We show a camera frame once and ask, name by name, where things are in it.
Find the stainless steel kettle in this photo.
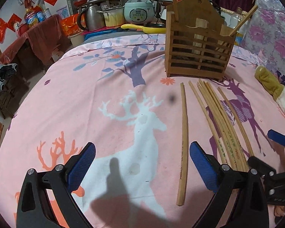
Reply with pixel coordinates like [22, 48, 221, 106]
[77, 5, 105, 31]

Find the olive and white plush glove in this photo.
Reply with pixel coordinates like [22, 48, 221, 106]
[254, 66, 285, 114]

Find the wooden chopstick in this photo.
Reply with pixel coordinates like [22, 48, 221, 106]
[198, 79, 246, 171]
[217, 87, 254, 156]
[176, 83, 189, 206]
[188, 81, 227, 163]
[203, 82, 249, 171]
[197, 81, 240, 170]
[215, 5, 259, 60]

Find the dark red cloth cabinet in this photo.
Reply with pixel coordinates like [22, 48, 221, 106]
[0, 15, 71, 78]

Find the pink deer print tablecloth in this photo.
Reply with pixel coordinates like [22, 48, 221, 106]
[0, 33, 285, 228]

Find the cream enamel pot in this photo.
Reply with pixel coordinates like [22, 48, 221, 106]
[97, 7, 126, 27]

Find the right human hand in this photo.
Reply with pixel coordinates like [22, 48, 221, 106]
[274, 205, 285, 217]

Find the light green rice cooker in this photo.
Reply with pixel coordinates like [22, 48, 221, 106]
[124, 0, 154, 25]

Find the clear oil bottle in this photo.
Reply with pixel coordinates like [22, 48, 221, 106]
[229, 7, 244, 46]

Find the brown wooden utensil holder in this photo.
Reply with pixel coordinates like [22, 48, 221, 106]
[165, 0, 235, 80]

